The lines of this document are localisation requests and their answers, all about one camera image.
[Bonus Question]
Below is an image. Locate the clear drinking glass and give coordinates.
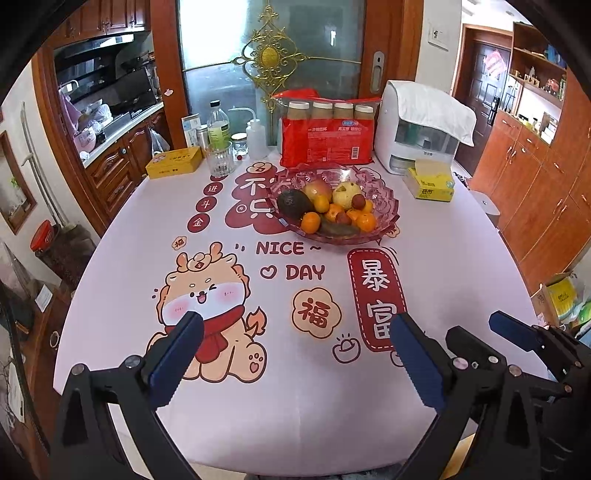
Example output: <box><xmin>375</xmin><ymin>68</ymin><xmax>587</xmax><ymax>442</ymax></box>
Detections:
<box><xmin>206</xmin><ymin>143</ymin><xmax>236</xmax><ymax>177</ymax></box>

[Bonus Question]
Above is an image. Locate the dark avocado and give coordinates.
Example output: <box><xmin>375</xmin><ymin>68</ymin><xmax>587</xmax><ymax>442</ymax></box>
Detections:
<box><xmin>276</xmin><ymin>189</ymin><xmax>315</xmax><ymax>222</ymax></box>

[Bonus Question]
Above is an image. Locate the yellow tea tin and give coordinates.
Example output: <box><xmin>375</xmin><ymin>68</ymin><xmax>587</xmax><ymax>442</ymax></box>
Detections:
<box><xmin>146</xmin><ymin>147</ymin><xmax>204</xmax><ymax>179</ymax></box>

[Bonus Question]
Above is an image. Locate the small glass jar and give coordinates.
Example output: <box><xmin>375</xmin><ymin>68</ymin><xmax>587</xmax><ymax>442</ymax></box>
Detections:
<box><xmin>230</xmin><ymin>132</ymin><xmax>247</xmax><ymax>161</ymax></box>

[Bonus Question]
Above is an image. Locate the large orange mandarin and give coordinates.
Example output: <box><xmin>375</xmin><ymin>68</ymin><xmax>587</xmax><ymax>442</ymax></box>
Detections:
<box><xmin>325</xmin><ymin>203</ymin><xmax>351</xmax><ymax>225</ymax></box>

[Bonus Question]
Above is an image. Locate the white appliance with cloth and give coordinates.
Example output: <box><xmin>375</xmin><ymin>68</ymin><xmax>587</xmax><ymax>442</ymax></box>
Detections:
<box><xmin>374</xmin><ymin>80</ymin><xmax>477</xmax><ymax>175</ymax></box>

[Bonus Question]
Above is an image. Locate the small orange mandarin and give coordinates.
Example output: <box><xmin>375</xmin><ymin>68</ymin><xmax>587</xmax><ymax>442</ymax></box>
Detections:
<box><xmin>300</xmin><ymin>211</ymin><xmax>322</xmax><ymax>235</ymax></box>
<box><xmin>346</xmin><ymin>209</ymin><xmax>363</xmax><ymax>222</ymax></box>
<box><xmin>356</xmin><ymin>212</ymin><xmax>378</xmax><ymax>233</ymax></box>

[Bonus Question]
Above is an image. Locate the silver door handle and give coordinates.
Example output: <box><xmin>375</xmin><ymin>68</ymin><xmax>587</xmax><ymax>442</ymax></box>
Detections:
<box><xmin>370</xmin><ymin>50</ymin><xmax>386</xmax><ymax>94</ymax></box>

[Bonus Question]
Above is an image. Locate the wooden cabinet right side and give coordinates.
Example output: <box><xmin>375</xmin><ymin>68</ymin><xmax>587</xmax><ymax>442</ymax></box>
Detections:
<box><xmin>469</xmin><ymin>108</ymin><xmax>591</xmax><ymax>296</ymax></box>

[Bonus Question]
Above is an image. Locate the small red lychee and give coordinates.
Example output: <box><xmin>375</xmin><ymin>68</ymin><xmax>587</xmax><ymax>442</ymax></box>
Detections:
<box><xmin>352</xmin><ymin>194</ymin><xmax>367</xmax><ymax>211</ymax></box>

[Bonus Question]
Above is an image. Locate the red paper cup package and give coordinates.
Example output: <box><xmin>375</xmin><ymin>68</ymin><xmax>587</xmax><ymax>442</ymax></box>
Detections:
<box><xmin>273</xmin><ymin>88</ymin><xmax>381</xmax><ymax>169</ymax></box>

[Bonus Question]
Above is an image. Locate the pink glass fruit bowl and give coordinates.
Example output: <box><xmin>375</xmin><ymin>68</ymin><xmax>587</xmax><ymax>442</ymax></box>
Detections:
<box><xmin>266</xmin><ymin>164</ymin><xmax>400</xmax><ymax>245</ymax></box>

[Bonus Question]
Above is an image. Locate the yellow tissue box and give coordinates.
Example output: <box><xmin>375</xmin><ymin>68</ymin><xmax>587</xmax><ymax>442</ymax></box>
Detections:
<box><xmin>404</xmin><ymin>160</ymin><xmax>455</xmax><ymax>203</ymax></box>

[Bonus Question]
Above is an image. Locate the small white carton box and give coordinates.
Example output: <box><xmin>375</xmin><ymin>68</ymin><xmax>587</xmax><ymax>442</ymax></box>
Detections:
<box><xmin>181</xmin><ymin>113</ymin><xmax>201</xmax><ymax>147</ymax></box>

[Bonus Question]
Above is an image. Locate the gold ornament door decoration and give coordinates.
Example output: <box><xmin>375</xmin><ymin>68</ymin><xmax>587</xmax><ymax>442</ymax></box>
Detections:
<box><xmin>177</xmin><ymin>1</ymin><xmax>365</xmax><ymax>115</ymax></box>

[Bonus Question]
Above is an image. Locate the yellow pear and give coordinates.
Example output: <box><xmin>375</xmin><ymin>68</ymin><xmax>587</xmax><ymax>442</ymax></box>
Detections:
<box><xmin>332</xmin><ymin>181</ymin><xmax>362</xmax><ymax>210</ymax></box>

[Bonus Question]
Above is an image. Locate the white squeeze wash bottle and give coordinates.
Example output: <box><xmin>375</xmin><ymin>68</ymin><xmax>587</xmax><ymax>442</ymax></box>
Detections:
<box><xmin>229</xmin><ymin>107</ymin><xmax>270</xmax><ymax>161</ymax></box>

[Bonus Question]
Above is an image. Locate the clear bottle green label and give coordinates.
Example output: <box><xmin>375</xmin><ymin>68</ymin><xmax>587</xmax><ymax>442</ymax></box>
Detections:
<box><xmin>207</xmin><ymin>99</ymin><xmax>230</xmax><ymax>152</ymax></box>

